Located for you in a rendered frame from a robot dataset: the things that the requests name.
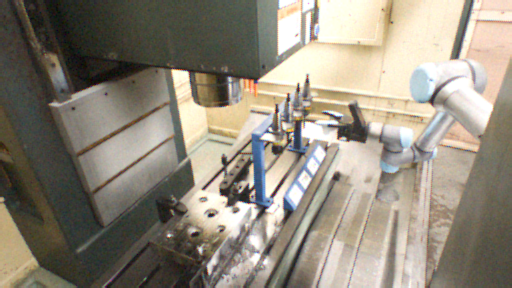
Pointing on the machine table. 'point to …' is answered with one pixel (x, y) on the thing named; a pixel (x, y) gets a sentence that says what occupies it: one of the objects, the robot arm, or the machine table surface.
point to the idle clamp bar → (234, 175)
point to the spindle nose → (215, 90)
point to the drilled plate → (173, 249)
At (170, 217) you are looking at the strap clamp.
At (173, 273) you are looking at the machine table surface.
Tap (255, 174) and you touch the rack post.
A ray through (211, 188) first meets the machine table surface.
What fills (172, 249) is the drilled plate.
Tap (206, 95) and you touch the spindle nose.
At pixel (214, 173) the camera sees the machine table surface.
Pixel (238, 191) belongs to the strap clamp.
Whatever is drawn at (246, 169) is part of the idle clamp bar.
